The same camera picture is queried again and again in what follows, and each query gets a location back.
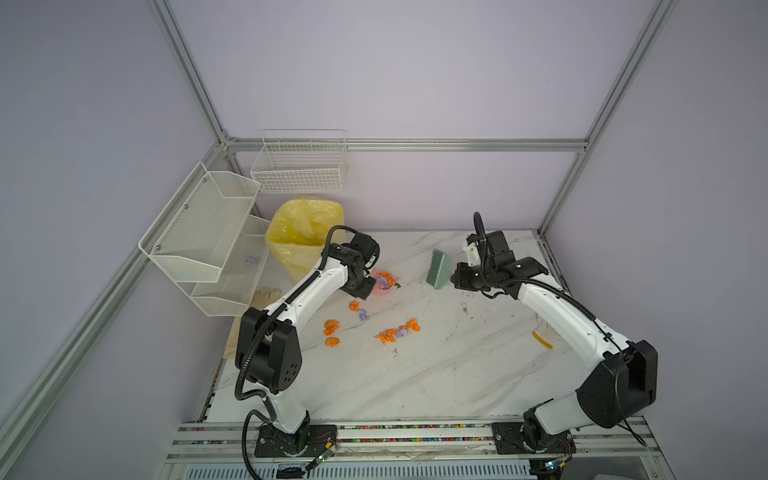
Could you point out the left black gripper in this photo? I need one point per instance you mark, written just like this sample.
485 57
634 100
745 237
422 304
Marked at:
364 292

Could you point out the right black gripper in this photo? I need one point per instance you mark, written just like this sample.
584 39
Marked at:
457 276

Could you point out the pink dustpan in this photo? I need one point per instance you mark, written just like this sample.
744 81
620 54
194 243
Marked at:
378 292

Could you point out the green hand brush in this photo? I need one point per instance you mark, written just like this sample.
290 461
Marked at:
439 270

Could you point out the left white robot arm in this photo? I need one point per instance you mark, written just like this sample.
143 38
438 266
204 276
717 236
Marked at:
269 356

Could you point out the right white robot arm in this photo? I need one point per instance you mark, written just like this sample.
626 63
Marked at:
622 377

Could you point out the orange paper scraps far left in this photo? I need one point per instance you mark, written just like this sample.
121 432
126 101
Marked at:
331 327

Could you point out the orange purple scraps centre left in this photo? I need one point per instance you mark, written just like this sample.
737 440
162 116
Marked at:
391 334

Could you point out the orange purple scrap pile centre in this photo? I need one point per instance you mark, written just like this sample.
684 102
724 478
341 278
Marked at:
385 280

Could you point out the beige trash bin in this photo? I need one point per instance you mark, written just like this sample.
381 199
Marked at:
300 251

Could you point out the yellow plastic bin liner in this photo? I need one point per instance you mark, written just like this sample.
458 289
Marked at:
301 214

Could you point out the yellow strip on table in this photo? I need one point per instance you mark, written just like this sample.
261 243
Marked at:
542 340

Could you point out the cream fabric glove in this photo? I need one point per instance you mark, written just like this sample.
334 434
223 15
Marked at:
261 298

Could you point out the white mesh lower shelf basket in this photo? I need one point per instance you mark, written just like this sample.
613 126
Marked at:
231 295

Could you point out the white mesh shelf basket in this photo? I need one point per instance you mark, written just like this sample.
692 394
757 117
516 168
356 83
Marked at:
192 238
231 295

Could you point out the white mesh upper shelf basket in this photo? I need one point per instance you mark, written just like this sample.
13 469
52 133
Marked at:
192 238

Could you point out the white wire wall basket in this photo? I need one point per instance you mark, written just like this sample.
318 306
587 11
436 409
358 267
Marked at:
301 161

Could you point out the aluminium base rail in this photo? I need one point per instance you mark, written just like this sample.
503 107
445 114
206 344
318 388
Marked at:
450 449

